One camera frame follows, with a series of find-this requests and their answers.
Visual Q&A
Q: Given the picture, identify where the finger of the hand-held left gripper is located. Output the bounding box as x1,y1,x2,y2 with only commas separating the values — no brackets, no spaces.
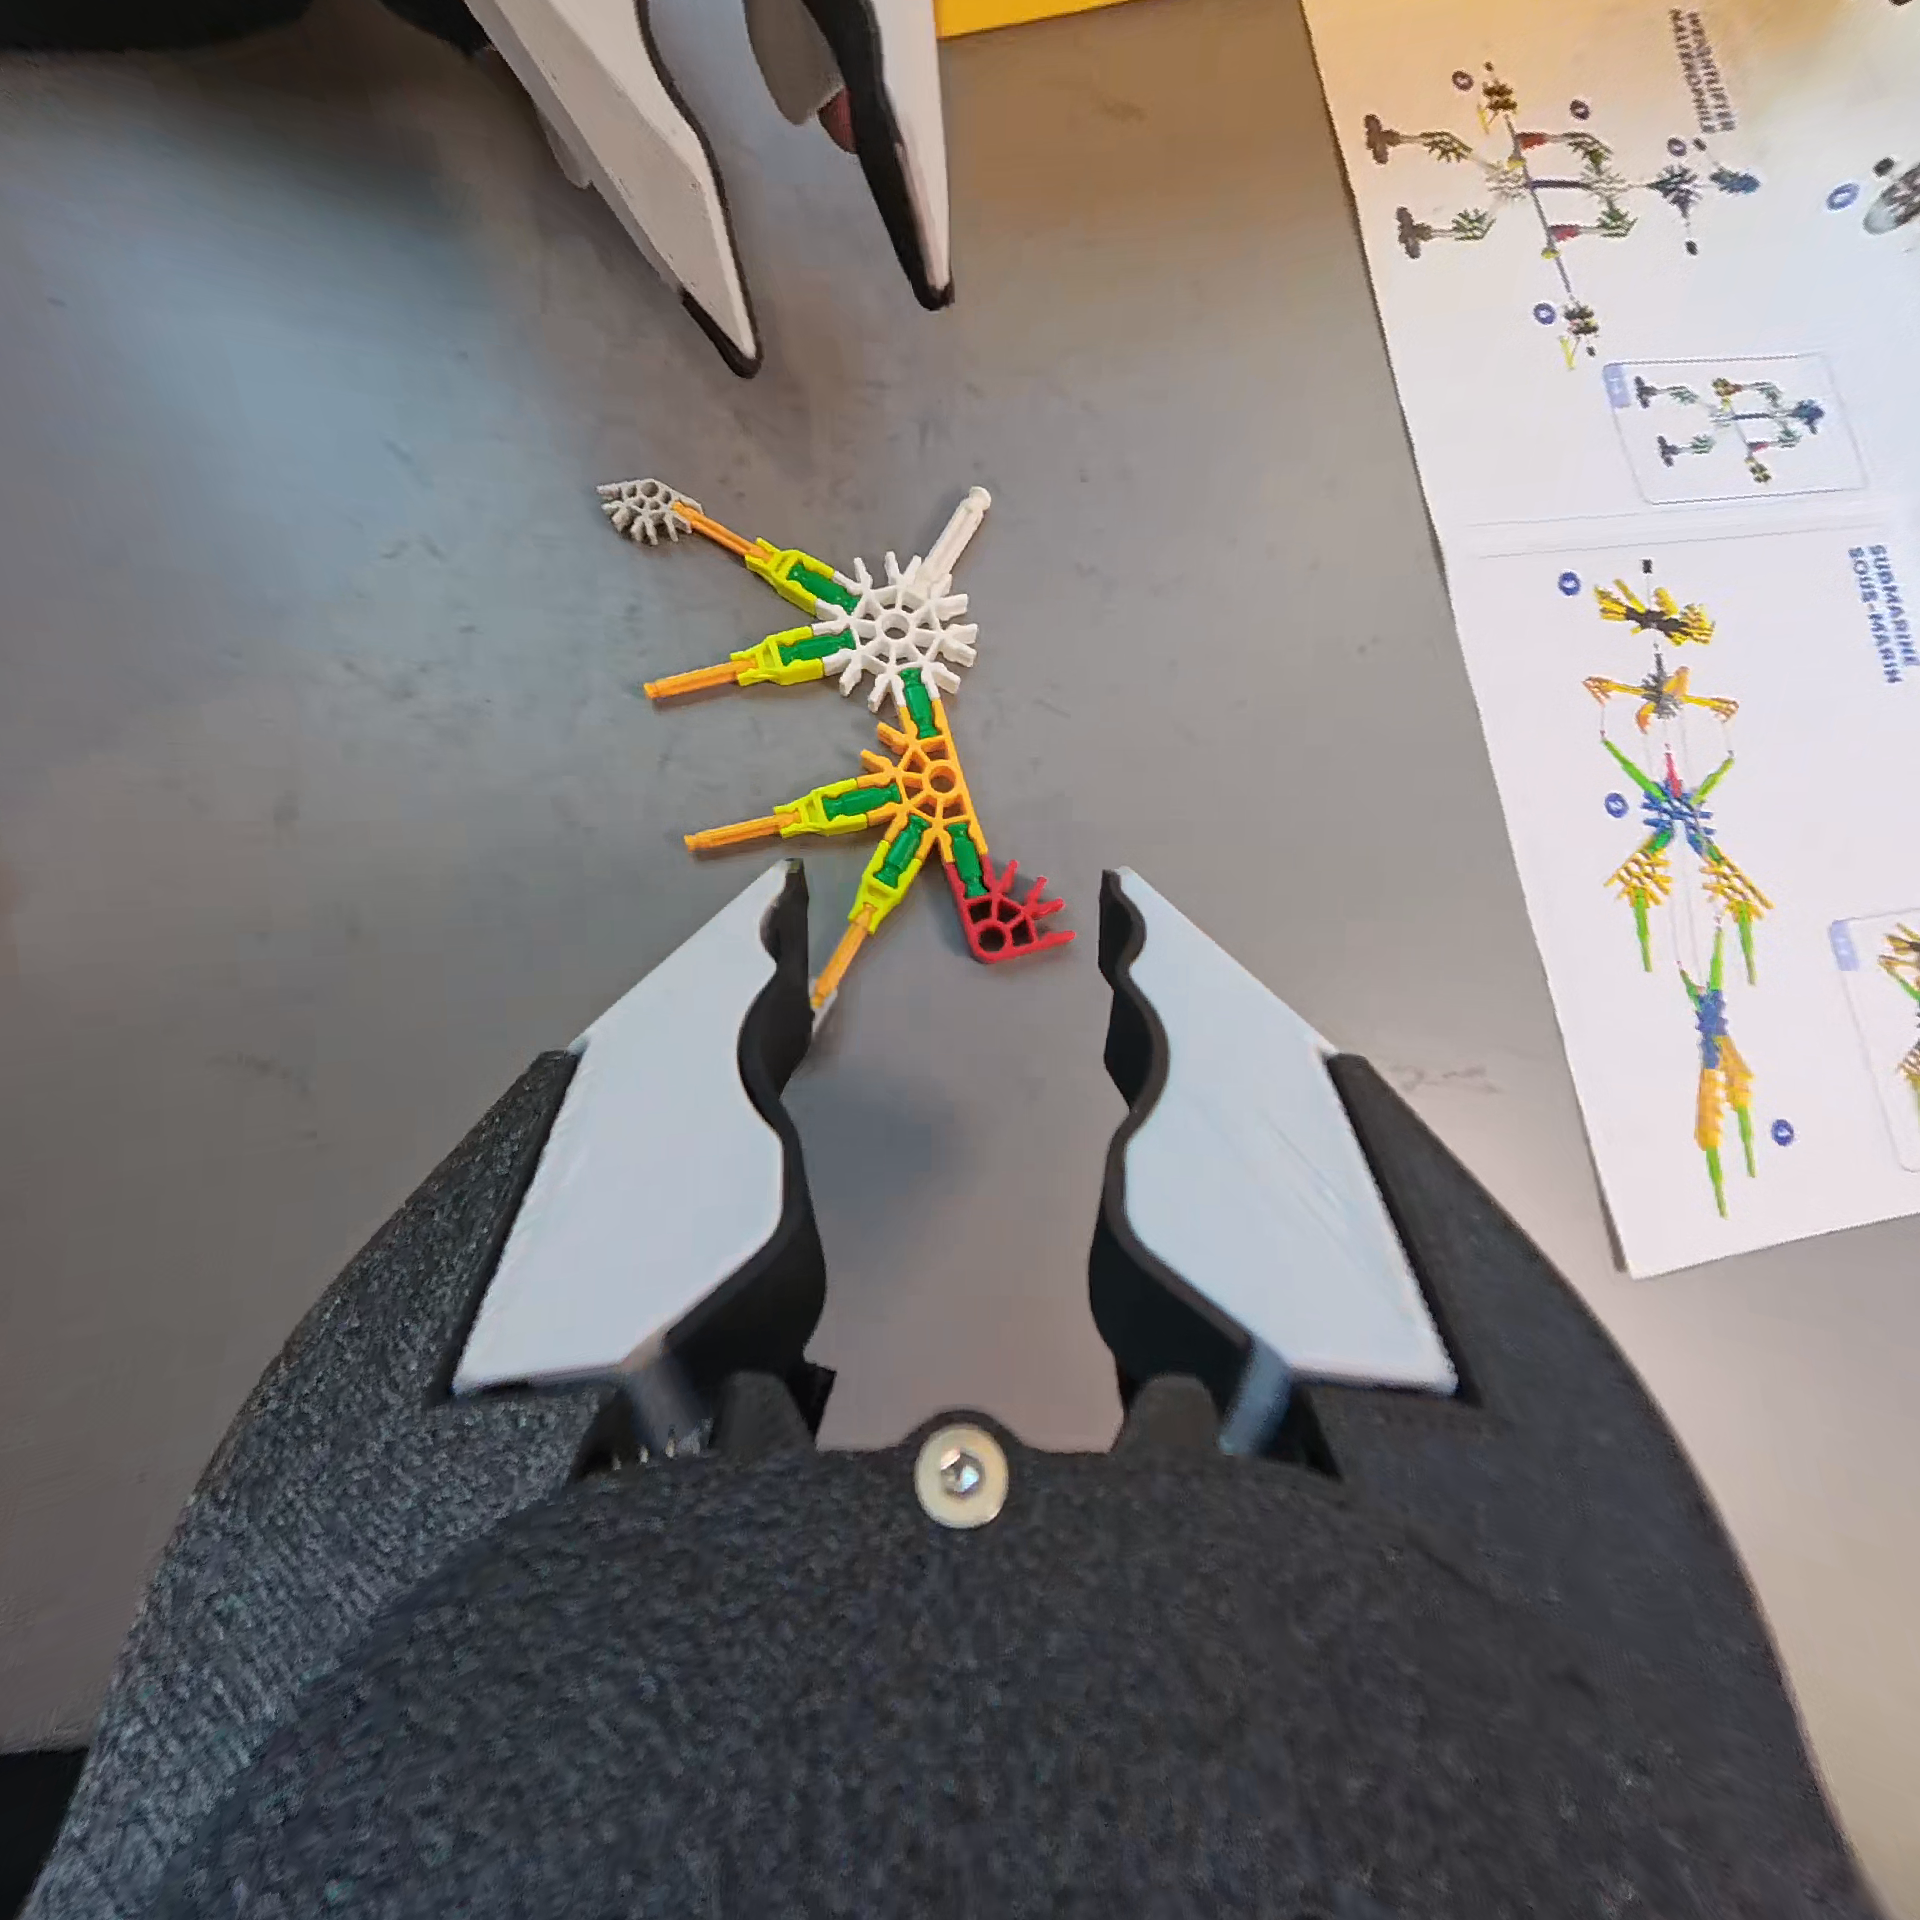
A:
464,0,761,376
817,0,958,313

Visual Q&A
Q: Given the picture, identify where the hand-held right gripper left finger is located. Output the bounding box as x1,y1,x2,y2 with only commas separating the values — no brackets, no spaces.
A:
452,862,832,1454

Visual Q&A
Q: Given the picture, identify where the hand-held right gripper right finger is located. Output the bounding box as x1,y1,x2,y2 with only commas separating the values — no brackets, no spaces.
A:
1088,866,1461,1456

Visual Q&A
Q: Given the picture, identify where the yellow plastic bin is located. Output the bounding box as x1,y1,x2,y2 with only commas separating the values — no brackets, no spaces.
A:
937,0,1149,38

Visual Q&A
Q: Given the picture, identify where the small grey connector piece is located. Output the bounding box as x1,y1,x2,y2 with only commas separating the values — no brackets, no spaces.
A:
597,477,704,549

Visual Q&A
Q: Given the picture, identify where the colourful construction toy model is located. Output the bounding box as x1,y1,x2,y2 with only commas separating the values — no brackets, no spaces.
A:
645,487,1077,1007

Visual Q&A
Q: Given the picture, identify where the grey desk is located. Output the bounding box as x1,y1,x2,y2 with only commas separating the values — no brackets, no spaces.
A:
0,0,1920,1920

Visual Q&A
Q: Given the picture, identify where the white folded instruction sheet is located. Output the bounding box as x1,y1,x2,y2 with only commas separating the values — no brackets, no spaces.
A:
1302,0,1920,1280

